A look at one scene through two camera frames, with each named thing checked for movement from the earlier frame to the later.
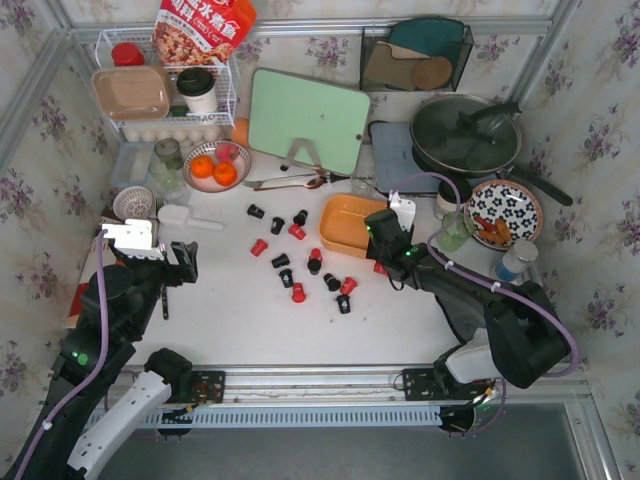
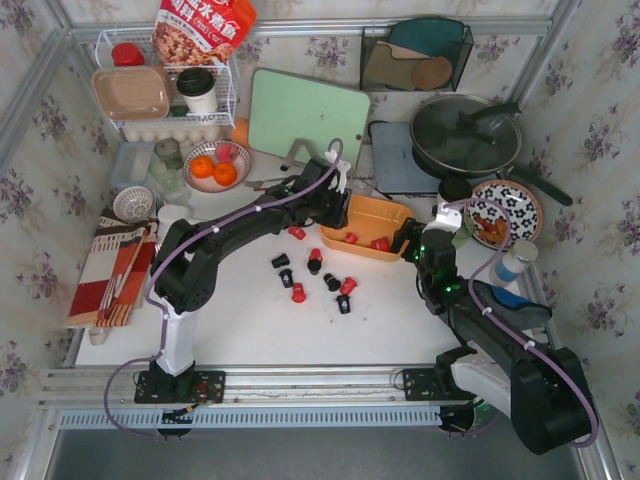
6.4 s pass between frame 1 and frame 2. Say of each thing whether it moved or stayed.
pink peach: stayed
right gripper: moved
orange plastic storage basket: stayed
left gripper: moved
